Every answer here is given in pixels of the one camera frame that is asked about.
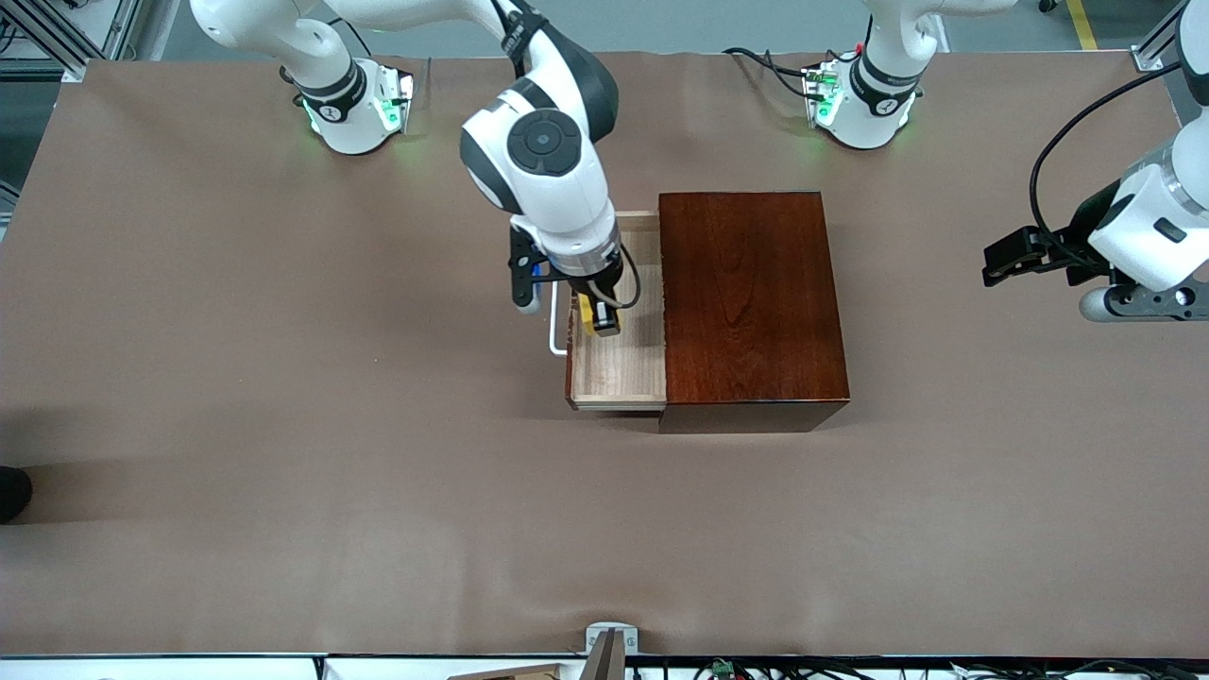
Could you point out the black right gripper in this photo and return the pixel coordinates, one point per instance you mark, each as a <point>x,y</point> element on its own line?
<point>598,285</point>

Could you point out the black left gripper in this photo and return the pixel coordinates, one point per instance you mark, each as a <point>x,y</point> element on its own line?
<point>1078,237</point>

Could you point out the yellow cube block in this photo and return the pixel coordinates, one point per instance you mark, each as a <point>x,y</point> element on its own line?
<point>598,310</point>

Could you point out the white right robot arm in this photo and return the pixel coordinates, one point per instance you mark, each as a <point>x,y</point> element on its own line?
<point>557,198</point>

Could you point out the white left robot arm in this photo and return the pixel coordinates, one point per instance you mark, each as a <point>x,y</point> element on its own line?
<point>878,57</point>

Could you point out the dark brown wooden cabinet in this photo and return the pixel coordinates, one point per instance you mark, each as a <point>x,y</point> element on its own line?
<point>756,312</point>

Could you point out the right base connector plate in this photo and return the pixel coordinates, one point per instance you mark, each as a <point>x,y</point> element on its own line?
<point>395,99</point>

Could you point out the brown table cover cloth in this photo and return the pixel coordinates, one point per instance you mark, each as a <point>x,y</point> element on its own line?
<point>378,519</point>

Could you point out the light brown board piece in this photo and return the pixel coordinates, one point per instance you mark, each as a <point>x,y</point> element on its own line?
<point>510,673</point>

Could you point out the black rounded object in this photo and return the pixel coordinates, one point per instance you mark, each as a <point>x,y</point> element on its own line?
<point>11,493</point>

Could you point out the single aluminium frame profile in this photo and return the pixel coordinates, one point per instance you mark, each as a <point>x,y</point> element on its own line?
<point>1154,52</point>

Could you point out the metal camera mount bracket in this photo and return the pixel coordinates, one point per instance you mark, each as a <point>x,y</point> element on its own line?
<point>611,644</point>

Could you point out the aluminium frame with diagonal struts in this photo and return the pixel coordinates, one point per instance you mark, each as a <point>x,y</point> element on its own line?
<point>66,33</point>

